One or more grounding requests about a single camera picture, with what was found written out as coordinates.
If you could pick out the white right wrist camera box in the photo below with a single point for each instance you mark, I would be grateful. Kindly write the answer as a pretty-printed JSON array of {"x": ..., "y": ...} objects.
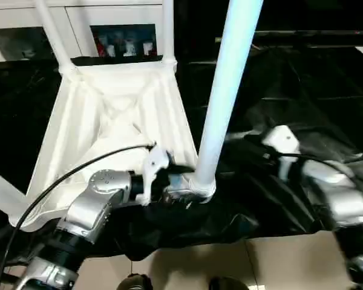
[{"x": 281, "y": 148}]

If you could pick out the black right robot foot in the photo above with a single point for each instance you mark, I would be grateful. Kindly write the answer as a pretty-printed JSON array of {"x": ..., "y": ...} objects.
[{"x": 228, "y": 284}]

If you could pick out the black robot foot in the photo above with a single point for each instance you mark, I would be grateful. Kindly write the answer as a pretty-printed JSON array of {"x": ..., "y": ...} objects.
[
  {"x": 228, "y": 284},
  {"x": 135, "y": 283}
]

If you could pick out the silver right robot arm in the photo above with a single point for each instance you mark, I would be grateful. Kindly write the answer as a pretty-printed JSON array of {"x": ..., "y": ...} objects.
[{"x": 339, "y": 199}]

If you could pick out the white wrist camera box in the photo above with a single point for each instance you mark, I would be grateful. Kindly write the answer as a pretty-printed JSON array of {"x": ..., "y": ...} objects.
[
  {"x": 152, "y": 172},
  {"x": 281, "y": 148}
]

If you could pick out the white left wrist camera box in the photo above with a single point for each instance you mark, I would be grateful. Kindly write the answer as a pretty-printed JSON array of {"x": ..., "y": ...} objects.
[{"x": 152, "y": 172}]

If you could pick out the black plastic mat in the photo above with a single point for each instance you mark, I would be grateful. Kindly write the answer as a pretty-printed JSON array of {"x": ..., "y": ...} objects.
[{"x": 314, "y": 109}]

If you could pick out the black left robot foot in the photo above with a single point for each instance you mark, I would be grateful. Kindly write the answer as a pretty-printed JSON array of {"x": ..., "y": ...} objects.
[{"x": 135, "y": 283}]

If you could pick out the white plastic table top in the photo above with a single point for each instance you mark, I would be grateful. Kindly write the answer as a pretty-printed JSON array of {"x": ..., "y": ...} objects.
[{"x": 109, "y": 115}]

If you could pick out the white sideboard cabinet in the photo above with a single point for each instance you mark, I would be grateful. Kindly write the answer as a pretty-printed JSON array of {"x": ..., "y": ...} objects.
[{"x": 72, "y": 24}]

